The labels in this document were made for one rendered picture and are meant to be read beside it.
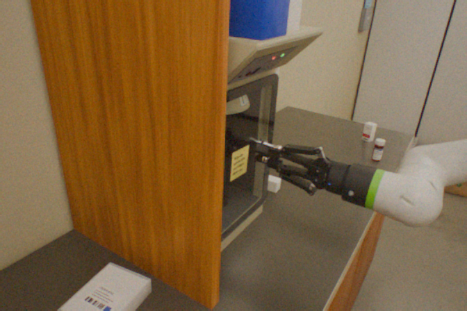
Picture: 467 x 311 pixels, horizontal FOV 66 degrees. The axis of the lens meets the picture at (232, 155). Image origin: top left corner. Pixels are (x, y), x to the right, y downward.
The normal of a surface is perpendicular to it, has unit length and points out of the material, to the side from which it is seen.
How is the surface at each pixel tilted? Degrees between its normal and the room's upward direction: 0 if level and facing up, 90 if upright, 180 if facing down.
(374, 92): 90
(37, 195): 90
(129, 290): 0
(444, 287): 0
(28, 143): 90
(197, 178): 90
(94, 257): 0
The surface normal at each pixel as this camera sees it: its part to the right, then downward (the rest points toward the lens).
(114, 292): 0.04, -0.90
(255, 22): -0.54, 0.35
